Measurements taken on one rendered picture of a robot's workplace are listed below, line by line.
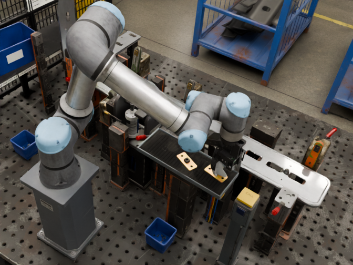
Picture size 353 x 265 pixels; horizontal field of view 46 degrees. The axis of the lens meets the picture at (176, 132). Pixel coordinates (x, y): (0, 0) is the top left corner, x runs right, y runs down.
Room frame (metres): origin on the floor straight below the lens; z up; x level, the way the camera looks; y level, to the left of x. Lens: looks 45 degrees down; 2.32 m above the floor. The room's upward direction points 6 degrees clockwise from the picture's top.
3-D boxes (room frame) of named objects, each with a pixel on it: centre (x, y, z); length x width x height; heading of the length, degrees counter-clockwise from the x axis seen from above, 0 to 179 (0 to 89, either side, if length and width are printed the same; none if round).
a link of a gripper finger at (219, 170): (0.94, -0.17, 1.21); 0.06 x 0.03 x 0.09; 52
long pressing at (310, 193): (1.42, -0.04, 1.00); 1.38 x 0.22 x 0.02; 59
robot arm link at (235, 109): (0.96, -0.17, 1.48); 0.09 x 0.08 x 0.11; 78
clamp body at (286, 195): (0.98, -0.45, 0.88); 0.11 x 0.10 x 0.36; 149
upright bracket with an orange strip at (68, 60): (1.58, 0.54, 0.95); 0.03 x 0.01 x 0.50; 59
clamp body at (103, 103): (1.41, 0.32, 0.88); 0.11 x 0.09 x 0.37; 149
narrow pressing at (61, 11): (1.81, 0.60, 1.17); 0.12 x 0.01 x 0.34; 149
